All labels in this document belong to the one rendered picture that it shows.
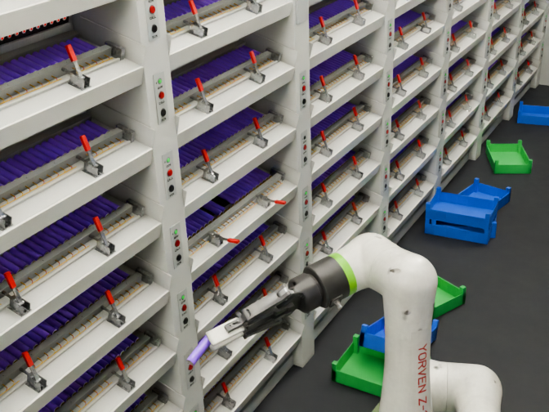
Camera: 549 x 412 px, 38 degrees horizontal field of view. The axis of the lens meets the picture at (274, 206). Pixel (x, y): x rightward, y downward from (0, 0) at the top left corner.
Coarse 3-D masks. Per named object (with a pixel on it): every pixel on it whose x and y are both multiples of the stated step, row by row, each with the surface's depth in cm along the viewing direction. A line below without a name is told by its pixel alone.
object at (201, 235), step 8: (280, 176) 257; (264, 184) 250; (272, 184) 253; (280, 184) 255; (256, 192) 246; (240, 200) 240; (248, 200) 242; (232, 208) 236; (240, 208) 239; (224, 216) 232; (232, 216) 235; (240, 216) 236; (216, 224) 228; (200, 232) 224; (192, 240) 220; (200, 240) 223; (192, 248) 220; (200, 248) 220
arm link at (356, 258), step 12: (360, 240) 160; (372, 240) 159; (384, 240) 159; (336, 252) 160; (348, 252) 158; (360, 252) 158; (372, 252) 156; (348, 264) 156; (360, 264) 157; (372, 264) 154; (348, 276) 156; (360, 276) 157; (360, 288) 159; (372, 288) 157
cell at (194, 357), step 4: (204, 336) 149; (204, 340) 148; (208, 340) 148; (200, 344) 148; (204, 344) 148; (208, 344) 148; (196, 348) 147; (200, 348) 147; (204, 348) 148; (192, 352) 147; (196, 352) 147; (200, 352) 147; (192, 356) 146; (196, 356) 146; (200, 356) 147; (188, 360) 147; (192, 360) 146; (196, 360) 146; (192, 364) 147
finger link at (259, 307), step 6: (282, 288) 150; (270, 294) 150; (276, 294) 150; (288, 294) 149; (258, 300) 150; (264, 300) 150; (270, 300) 149; (276, 300) 149; (282, 300) 150; (252, 306) 149; (258, 306) 149; (264, 306) 149; (270, 306) 149; (252, 312) 148; (258, 312) 148; (264, 312) 149; (252, 318) 148
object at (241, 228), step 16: (272, 160) 259; (272, 176) 259; (288, 176) 258; (272, 192) 252; (288, 192) 254; (256, 208) 243; (272, 208) 246; (240, 224) 235; (256, 224) 240; (224, 240) 227; (240, 240) 234; (192, 256) 218; (208, 256) 220; (192, 272) 213
